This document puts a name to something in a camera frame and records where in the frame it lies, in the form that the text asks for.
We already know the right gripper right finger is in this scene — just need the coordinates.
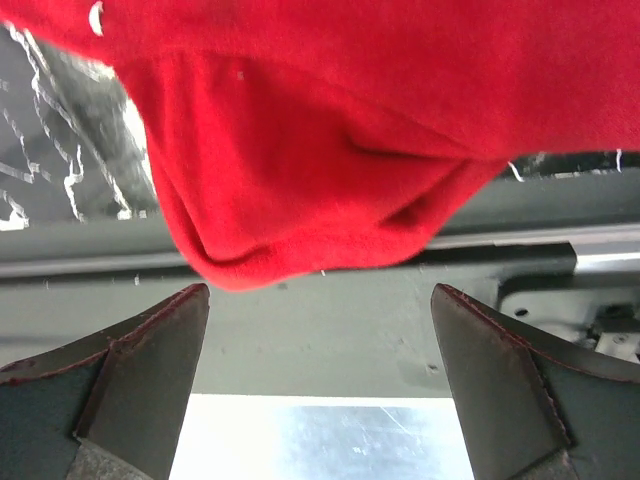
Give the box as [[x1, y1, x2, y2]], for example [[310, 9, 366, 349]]
[[431, 284, 639, 479]]

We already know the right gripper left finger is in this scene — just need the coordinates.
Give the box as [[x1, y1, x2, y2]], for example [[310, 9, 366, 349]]
[[1, 284, 210, 479]]

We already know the dark red t-shirt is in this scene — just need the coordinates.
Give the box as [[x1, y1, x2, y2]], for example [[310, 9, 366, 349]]
[[1, 1, 639, 290]]

